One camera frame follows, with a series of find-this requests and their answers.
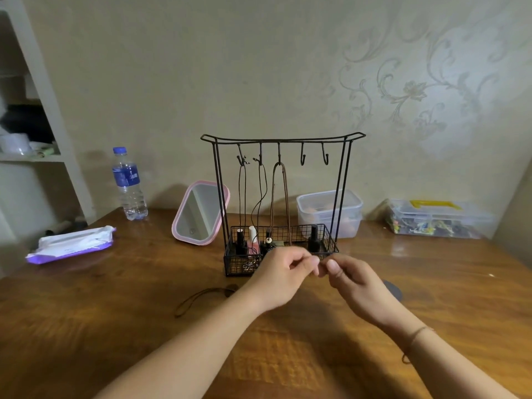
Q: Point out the person's right hand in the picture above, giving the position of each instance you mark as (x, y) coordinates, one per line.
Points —
(365, 290)

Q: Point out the person's left hand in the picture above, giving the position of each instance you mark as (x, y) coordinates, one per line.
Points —
(278, 282)

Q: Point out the person's right forearm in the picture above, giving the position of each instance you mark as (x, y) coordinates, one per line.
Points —
(449, 365)

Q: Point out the person's left forearm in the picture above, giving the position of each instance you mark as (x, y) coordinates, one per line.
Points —
(187, 357)

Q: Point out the black labelled nail polish bottle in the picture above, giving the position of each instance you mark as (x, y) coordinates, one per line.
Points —
(268, 247)

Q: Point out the pink nail polish bottle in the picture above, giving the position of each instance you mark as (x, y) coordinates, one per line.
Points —
(252, 232)

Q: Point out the clear plastic food container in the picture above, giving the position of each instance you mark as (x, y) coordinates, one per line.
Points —
(316, 203)
(353, 229)

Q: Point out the pink framed mirror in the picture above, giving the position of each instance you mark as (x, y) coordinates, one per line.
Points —
(197, 216)

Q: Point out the clear water bottle blue cap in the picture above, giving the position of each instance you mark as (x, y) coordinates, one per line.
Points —
(126, 178)

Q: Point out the white purple wet wipes pack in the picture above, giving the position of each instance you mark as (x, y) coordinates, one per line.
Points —
(70, 245)

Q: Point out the small green box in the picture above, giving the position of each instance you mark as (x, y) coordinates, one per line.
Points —
(45, 152)

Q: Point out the white shelf unit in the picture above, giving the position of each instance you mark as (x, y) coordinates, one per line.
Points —
(57, 120)

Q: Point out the black bag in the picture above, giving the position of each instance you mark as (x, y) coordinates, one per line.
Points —
(29, 124)

